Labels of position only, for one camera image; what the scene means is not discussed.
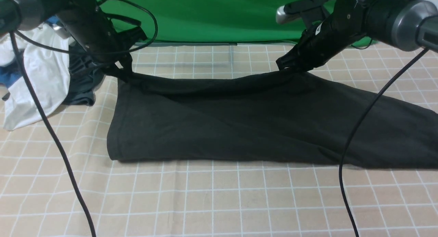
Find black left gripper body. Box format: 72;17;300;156
56;8;132;68

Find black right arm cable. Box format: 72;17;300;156
339;47;430;237

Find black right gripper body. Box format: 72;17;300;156
291;11;366;71

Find white crumpled shirt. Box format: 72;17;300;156
3;24;70;131

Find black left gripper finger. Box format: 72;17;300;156
118;26;148;72

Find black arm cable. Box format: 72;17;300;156
339;47;430;237
9;0;158;237

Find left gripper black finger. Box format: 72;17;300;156
70;53;126;80

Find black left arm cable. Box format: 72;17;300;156
9;0;158;237

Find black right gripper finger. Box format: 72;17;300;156
275;47;313;71

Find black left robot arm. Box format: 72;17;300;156
1;0;147;82

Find beige checkered tablecloth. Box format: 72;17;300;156
0;44;438;237

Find dark gray crumpled garment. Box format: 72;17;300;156
3;42;106;106

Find dark gray long-sleeved shirt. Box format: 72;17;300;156
107;69;438;169

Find blue crumpled garment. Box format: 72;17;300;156
0;16;63;88

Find green backdrop cloth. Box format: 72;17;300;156
92;0;377;48

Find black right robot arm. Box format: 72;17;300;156
276;0;438;71

